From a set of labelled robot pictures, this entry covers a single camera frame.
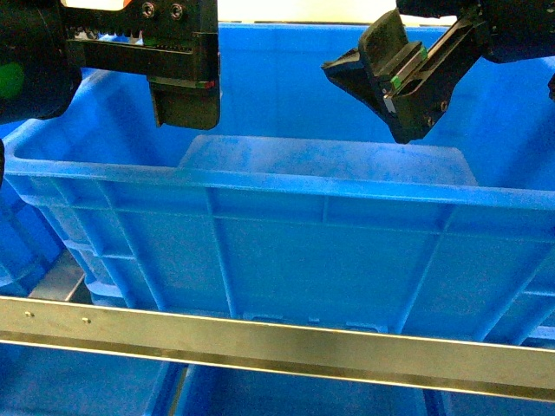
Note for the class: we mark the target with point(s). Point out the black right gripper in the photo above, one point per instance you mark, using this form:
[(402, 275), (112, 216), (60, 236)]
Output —
[(406, 85)]

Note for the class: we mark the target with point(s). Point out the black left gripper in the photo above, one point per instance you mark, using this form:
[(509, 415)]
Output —
[(174, 43)]

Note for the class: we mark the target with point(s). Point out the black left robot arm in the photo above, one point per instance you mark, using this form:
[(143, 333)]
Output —
[(45, 45)]

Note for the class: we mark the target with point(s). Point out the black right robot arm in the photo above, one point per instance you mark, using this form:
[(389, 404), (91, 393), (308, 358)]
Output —
[(517, 30)]

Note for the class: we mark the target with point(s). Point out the blue plastic crate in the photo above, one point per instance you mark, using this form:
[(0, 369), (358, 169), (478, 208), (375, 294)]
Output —
[(34, 260), (298, 207)]

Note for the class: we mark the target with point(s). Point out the lower right blue crate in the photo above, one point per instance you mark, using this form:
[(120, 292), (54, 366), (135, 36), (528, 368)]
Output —
[(222, 391)]

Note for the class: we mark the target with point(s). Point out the lower left blue crate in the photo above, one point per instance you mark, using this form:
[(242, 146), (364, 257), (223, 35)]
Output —
[(42, 381)]

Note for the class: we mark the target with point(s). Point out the metal shelf rail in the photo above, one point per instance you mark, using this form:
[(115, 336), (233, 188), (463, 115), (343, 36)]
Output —
[(395, 360)]

